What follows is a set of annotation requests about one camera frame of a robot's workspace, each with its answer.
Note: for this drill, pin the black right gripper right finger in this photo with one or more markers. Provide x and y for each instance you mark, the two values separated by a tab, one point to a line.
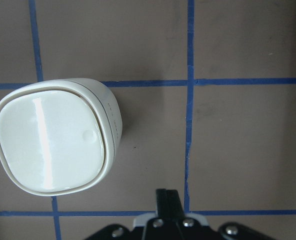
174	221

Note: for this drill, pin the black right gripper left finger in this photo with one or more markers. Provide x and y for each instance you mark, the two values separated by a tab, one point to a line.
155	227

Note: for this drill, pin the white trash can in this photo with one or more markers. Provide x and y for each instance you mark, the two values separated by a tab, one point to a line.
59	137

